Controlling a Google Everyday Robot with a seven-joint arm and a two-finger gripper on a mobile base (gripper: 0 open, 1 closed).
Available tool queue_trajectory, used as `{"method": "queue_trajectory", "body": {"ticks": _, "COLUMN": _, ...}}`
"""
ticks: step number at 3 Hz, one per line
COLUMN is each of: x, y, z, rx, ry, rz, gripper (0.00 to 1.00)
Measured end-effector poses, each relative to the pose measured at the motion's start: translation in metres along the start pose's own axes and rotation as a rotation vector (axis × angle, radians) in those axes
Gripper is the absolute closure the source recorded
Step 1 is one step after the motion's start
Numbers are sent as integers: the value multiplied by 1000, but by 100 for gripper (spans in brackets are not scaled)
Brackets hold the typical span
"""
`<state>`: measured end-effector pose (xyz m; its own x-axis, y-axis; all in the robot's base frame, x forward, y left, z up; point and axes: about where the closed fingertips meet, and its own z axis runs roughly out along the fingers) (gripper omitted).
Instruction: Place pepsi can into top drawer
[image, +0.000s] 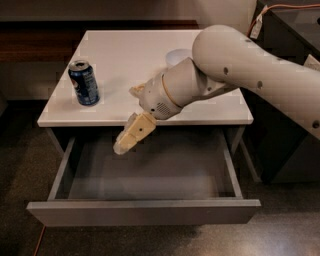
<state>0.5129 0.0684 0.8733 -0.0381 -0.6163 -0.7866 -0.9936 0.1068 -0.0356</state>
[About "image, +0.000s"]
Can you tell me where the black cabinet on right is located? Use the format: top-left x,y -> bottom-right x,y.
243,0 -> 320,184

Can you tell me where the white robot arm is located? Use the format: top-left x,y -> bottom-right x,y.
113,25 -> 320,155

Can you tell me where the grey top drawer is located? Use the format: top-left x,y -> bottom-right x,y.
27,126 -> 261,227

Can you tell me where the orange cable with tag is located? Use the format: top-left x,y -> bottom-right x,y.
246,3 -> 320,40

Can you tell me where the blue pepsi can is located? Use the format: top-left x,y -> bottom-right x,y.
68,60 -> 100,106

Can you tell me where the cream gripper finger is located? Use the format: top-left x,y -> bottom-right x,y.
113,112 -> 156,155
129,83 -> 145,98

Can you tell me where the dark wooden bench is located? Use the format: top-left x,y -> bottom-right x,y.
0,20 -> 199,62

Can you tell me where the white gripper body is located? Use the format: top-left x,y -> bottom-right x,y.
139,73 -> 182,120

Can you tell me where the white label on cabinet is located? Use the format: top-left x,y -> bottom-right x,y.
304,54 -> 320,71

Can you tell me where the white bowl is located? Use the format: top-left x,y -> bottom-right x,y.
165,49 -> 192,68

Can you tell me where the orange floor cable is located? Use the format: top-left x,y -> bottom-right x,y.
32,224 -> 47,256

